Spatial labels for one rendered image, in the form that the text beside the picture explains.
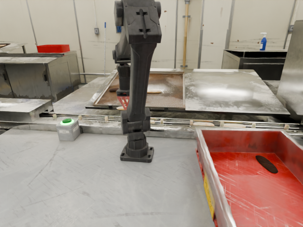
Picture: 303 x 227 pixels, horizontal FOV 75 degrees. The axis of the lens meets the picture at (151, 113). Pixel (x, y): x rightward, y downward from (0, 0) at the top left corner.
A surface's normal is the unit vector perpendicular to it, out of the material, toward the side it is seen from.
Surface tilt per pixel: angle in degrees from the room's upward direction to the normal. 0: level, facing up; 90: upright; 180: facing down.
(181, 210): 0
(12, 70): 90
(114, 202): 0
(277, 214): 0
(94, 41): 90
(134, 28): 51
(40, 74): 90
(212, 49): 90
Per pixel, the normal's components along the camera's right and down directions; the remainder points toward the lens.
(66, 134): -0.14, 0.39
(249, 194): -0.01, -0.92
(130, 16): 0.18, -0.28
